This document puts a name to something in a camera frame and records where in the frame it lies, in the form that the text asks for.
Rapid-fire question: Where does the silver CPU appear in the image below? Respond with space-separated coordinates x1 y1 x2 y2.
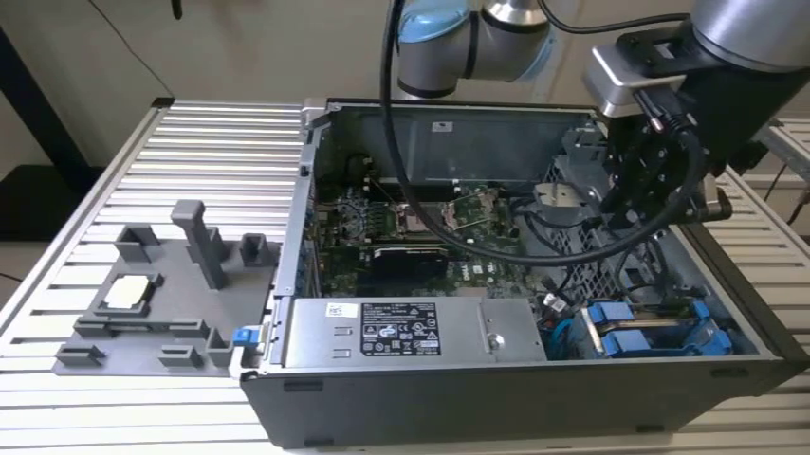
105 274 159 308

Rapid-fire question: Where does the black stand frame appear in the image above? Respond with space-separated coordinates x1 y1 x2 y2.
0 26 107 241

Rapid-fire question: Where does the thin black cable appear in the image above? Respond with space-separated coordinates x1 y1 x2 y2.
537 0 693 34

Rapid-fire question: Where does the black graphics card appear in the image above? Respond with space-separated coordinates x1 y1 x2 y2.
358 244 454 293

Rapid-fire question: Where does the metal socket cover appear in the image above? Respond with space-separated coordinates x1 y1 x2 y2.
446 186 504 229

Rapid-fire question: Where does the grey parts rack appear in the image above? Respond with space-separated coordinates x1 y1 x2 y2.
51 198 283 378

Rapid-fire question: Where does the thin black wall wire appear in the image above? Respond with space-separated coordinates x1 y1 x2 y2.
86 0 174 99

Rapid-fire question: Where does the grey disk bay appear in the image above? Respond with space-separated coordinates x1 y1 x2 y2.
578 283 742 362

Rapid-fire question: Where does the thick black cable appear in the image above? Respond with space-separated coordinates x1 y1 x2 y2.
380 0 708 267

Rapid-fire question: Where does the CPU socket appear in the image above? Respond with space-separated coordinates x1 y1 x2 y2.
392 201 458 237

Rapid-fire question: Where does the silver power supply unit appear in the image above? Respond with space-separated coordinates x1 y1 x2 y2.
278 297 550 369

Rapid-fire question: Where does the black wire white connector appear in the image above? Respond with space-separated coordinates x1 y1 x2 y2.
536 292 573 315

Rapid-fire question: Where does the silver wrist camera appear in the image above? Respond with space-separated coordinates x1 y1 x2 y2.
581 41 690 118

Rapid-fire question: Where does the green motherboard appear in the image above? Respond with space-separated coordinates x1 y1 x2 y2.
314 182 540 300

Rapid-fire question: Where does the silver metal hinge latch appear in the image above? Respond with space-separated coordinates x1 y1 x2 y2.
533 182 602 210

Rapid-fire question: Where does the black open PC case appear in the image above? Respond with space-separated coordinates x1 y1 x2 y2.
238 97 810 449

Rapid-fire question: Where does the aluminium profile frame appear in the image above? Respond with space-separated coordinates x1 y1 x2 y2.
756 118 810 165

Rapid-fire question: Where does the grey perforated metal bracket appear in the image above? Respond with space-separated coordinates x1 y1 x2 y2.
516 125 641 304

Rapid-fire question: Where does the blue wire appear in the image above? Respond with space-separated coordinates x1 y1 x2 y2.
546 316 577 360

